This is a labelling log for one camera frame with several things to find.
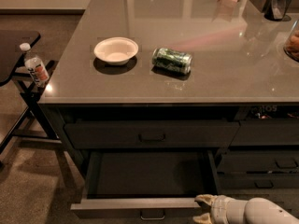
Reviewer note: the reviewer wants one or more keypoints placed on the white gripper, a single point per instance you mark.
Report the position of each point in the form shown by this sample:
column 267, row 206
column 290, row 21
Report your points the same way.
column 220, row 209

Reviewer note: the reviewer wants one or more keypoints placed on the drawer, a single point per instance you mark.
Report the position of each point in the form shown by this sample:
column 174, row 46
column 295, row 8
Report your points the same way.
column 259, row 161
column 267, row 132
column 148, row 185
column 260, row 181
column 151, row 133

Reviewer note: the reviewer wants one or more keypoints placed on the green soda can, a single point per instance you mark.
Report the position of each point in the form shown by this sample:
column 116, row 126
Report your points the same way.
column 172, row 60

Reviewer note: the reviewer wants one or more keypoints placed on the white paper bowl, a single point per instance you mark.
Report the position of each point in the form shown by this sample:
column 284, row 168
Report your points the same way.
column 116, row 50

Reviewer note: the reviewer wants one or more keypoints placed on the clear water bottle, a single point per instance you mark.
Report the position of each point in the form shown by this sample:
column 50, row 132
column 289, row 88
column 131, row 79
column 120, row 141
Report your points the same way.
column 34, row 65

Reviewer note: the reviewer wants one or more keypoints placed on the dark folding chair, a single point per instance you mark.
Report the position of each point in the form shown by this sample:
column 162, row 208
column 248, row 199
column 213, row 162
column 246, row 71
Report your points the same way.
column 11, row 60

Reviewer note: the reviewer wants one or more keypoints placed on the dark cabinet frame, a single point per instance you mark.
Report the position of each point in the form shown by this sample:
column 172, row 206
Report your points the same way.
column 61, row 114

